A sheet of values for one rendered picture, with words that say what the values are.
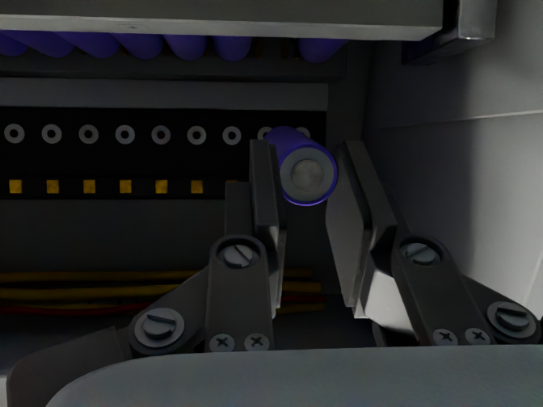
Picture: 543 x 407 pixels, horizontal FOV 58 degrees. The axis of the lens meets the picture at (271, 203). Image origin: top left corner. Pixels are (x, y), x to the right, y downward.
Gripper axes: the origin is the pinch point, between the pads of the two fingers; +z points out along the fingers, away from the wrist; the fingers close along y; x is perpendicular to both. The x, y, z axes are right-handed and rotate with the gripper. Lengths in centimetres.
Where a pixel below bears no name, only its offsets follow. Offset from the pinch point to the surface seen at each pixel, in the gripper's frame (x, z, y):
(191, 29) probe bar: 3.4, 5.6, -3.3
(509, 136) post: 1.1, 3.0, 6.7
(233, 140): -6.1, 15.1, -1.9
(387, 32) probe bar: 3.5, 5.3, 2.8
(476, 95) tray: 1.4, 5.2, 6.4
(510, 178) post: 0.0, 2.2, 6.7
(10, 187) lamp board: -8.5, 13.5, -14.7
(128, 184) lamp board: -8.3, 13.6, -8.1
